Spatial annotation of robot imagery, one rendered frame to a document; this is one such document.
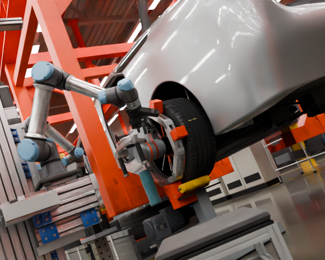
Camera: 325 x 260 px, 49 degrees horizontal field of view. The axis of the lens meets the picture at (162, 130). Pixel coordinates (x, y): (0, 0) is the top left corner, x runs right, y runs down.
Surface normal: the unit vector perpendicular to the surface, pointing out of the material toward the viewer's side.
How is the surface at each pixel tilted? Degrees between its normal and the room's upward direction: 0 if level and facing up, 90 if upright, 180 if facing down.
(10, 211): 90
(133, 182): 90
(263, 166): 90
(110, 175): 90
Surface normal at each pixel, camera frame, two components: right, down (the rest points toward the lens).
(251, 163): -0.81, 0.22
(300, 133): 0.43, -0.36
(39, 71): -0.21, -0.24
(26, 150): -0.25, 0.03
